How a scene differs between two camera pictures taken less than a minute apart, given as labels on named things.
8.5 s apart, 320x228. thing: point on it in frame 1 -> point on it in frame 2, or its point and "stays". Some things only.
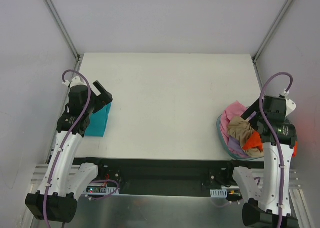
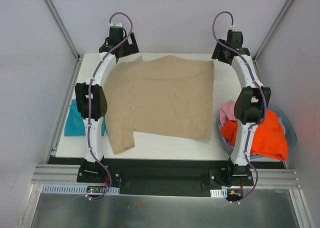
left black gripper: (100, 101) -> (130, 44)
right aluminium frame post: (275, 22) stays
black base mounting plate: (167, 177) stays
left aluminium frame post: (58, 19) stays
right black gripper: (251, 111) -> (219, 52)
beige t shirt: (242, 130) -> (170, 96)
